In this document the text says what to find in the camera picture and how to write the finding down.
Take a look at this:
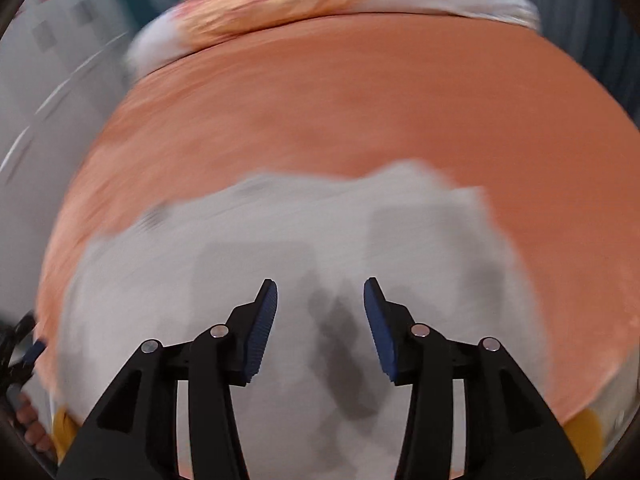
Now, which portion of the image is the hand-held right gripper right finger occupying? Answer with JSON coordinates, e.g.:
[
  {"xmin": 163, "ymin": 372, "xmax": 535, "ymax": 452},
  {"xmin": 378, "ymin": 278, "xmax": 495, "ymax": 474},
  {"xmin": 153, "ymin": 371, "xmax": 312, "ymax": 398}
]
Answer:
[{"xmin": 363, "ymin": 276, "xmax": 586, "ymax": 480}]

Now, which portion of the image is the white wardrobe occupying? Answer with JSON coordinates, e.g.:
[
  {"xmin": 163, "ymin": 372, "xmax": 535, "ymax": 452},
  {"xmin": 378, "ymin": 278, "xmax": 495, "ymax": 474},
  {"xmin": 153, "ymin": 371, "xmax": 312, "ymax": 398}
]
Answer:
[{"xmin": 0, "ymin": 0, "xmax": 151, "ymax": 326}]

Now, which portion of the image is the yellow garment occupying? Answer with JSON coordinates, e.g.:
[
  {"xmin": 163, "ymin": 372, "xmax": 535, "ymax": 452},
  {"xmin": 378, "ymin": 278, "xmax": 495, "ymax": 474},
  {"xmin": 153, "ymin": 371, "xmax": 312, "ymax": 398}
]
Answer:
[{"xmin": 54, "ymin": 406, "xmax": 607, "ymax": 480}]

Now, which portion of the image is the person's left hand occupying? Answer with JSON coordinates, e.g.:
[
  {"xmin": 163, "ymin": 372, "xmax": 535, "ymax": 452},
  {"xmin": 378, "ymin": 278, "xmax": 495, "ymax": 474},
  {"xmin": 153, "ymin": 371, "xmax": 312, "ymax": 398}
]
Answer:
[{"xmin": 14, "ymin": 394, "xmax": 57, "ymax": 461}]

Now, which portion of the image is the orange plush blanket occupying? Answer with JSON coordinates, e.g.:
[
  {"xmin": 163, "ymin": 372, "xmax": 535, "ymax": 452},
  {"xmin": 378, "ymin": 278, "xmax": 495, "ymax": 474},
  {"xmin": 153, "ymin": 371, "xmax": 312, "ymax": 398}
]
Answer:
[{"xmin": 36, "ymin": 10, "xmax": 640, "ymax": 480}]

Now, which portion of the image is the orange floral satin pillow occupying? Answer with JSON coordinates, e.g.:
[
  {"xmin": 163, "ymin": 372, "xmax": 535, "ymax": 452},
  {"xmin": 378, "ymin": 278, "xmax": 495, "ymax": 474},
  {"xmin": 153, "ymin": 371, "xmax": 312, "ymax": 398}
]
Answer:
[{"xmin": 175, "ymin": 0, "xmax": 401, "ymax": 50}]

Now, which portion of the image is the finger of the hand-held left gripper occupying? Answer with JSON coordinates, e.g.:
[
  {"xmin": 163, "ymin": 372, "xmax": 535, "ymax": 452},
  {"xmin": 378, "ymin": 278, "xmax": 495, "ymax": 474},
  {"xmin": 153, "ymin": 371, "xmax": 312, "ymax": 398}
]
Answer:
[{"xmin": 10, "ymin": 339, "xmax": 49, "ymax": 377}]

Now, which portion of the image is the cream sweater with black hearts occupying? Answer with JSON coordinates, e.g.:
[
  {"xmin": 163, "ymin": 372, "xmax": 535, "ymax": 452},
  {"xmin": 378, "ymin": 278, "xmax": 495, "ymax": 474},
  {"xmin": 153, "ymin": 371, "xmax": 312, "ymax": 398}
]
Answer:
[{"xmin": 52, "ymin": 159, "xmax": 551, "ymax": 480}]

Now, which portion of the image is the blue-grey curtain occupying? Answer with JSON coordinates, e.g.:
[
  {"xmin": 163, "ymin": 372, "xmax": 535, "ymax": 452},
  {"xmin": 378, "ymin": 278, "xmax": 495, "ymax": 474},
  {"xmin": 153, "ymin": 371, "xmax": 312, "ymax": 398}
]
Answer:
[{"xmin": 500, "ymin": 0, "xmax": 640, "ymax": 128}]

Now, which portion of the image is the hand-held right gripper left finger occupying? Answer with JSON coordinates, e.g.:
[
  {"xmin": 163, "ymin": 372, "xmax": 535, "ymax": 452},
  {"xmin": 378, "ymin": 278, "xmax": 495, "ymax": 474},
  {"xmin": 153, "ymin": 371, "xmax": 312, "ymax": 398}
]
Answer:
[{"xmin": 56, "ymin": 277, "xmax": 279, "ymax": 480}]

